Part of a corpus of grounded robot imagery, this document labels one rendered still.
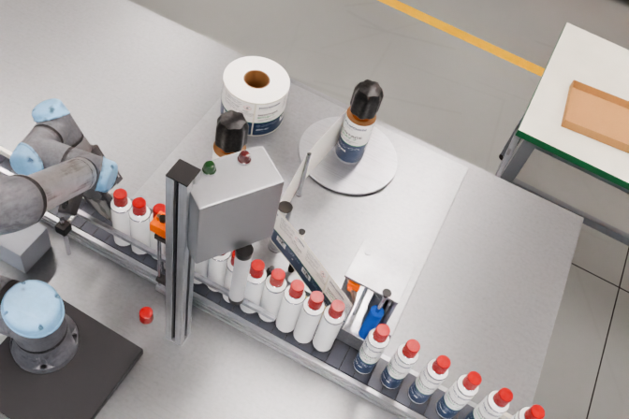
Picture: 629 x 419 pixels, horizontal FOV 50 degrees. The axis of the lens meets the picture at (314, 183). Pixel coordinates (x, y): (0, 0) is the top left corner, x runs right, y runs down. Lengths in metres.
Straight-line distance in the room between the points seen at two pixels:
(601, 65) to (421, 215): 1.25
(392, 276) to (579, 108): 1.38
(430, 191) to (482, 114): 1.68
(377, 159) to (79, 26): 1.12
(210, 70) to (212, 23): 1.49
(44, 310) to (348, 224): 0.86
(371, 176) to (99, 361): 0.93
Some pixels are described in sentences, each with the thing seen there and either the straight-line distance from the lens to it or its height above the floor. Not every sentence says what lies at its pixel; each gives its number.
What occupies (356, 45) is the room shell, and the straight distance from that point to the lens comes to 3.87.
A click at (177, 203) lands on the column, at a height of 1.42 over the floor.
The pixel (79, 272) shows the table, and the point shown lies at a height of 0.83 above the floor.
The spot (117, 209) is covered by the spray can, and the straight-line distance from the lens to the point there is 1.73.
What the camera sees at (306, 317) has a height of 1.02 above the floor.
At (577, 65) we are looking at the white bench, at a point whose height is 0.80.
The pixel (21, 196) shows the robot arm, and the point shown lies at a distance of 1.25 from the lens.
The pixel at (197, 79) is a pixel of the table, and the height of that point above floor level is 0.83.
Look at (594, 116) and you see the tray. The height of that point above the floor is 0.80.
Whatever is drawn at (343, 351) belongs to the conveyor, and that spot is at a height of 0.88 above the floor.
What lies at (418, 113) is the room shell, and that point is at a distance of 3.61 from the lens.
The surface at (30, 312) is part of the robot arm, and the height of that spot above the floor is 1.09.
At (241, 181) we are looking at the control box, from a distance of 1.24.
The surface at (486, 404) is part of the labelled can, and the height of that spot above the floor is 1.03.
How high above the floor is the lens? 2.46
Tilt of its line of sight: 51 degrees down
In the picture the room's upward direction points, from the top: 16 degrees clockwise
